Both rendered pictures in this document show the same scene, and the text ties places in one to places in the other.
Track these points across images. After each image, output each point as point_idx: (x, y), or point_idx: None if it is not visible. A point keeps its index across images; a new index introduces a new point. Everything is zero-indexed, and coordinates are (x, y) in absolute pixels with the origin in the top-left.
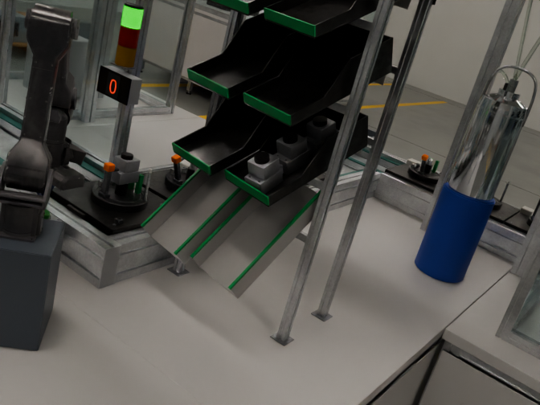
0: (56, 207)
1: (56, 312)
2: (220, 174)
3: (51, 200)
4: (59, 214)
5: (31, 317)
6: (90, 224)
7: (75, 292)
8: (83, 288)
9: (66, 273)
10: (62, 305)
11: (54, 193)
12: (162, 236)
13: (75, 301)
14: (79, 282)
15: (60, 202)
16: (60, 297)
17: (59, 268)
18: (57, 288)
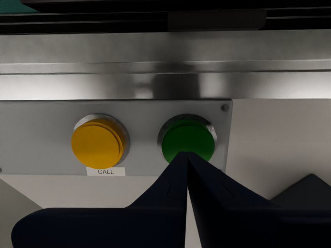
0: (153, 61)
1: (319, 171)
2: None
3: (100, 45)
4: (197, 80)
5: None
6: (308, 30)
7: (303, 123)
8: (305, 104)
9: (254, 102)
10: (313, 157)
11: (58, 5)
12: None
13: (321, 138)
14: (287, 100)
15: (109, 10)
16: (297, 147)
17: (235, 103)
18: (277, 138)
